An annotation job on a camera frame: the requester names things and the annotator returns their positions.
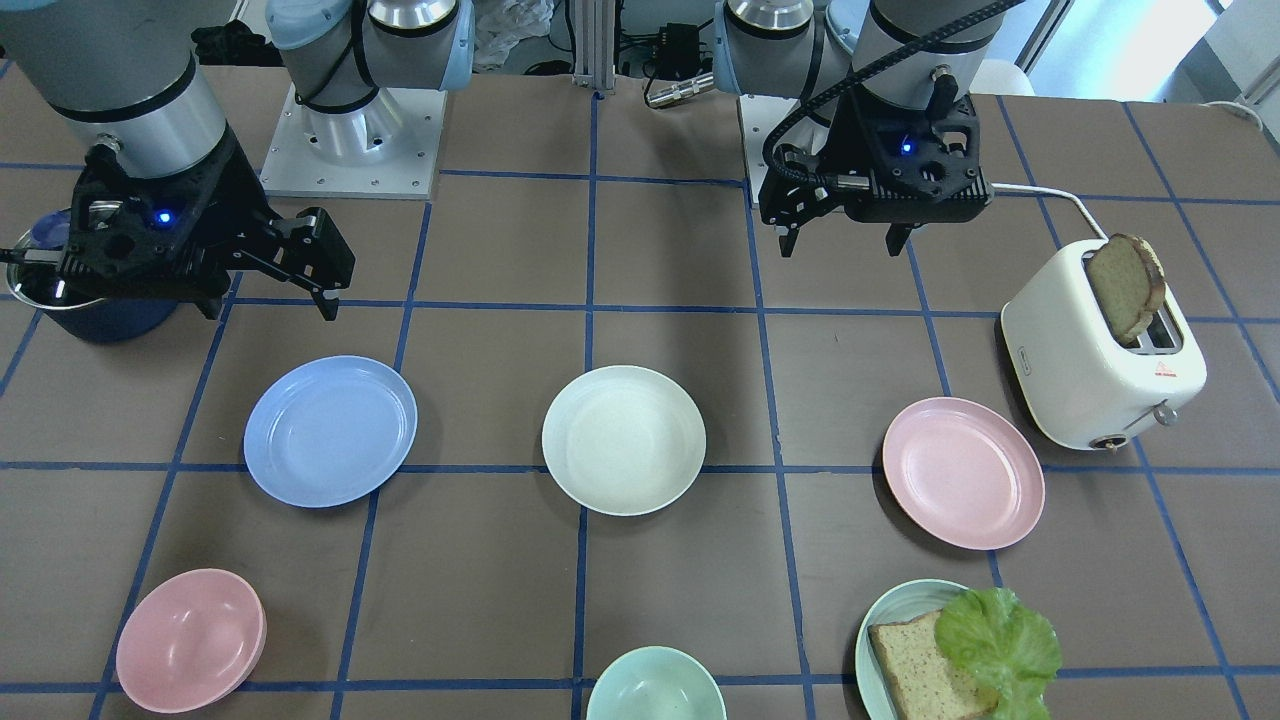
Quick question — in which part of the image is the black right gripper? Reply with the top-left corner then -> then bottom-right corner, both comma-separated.
58,129 -> 355,322

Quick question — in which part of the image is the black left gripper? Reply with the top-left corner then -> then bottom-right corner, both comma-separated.
758,87 -> 995,258

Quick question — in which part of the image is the blue plate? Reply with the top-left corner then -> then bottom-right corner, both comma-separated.
242,355 -> 419,509

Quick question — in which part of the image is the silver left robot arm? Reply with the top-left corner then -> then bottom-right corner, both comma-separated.
713,1 -> 1012,258

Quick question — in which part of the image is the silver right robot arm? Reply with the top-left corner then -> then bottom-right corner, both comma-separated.
3,1 -> 475,322

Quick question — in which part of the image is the dark blue metal pot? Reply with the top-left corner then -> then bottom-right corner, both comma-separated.
3,260 -> 179,345

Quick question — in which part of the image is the silver cylindrical connector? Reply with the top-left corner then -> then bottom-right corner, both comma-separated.
643,72 -> 716,110

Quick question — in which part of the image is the black power adapter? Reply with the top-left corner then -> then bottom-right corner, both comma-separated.
644,23 -> 701,79

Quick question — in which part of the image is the pink plate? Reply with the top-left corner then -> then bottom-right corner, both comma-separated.
882,397 -> 1046,550

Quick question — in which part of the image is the white toaster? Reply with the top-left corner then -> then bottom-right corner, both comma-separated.
998,238 -> 1208,451

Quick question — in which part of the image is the toast slice in toaster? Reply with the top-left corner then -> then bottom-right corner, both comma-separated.
1084,233 -> 1169,347

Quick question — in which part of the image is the white plate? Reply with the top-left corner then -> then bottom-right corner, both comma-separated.
541,365 -> 707,518

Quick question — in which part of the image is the pink bowl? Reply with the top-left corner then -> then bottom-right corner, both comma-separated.
115,568 -> 268,714

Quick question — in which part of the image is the mint green plate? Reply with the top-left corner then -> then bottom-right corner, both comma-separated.
851,579 -> 969,719

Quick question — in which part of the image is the green lettuce leaf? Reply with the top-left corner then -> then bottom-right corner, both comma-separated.
934,587 -> 1062,719

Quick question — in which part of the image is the bread slice on plate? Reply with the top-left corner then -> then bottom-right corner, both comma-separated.
869,609 -> 998,719

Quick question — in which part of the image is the mint green bowl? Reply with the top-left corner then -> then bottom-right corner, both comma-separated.
585,646 -> 727,719

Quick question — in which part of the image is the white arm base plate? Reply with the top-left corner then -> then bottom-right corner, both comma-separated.
260,88 -> 449,201
739,95 -> 833,210

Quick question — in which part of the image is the white toaster power cord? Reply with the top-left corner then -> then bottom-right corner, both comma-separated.
989,182 -> 1108,242

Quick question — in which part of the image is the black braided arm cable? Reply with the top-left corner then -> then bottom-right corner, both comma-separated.
762,0 -> 1027,193

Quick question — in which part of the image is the aluminium frame post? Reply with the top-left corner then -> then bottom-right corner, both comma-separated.
566,1 -> 620,97

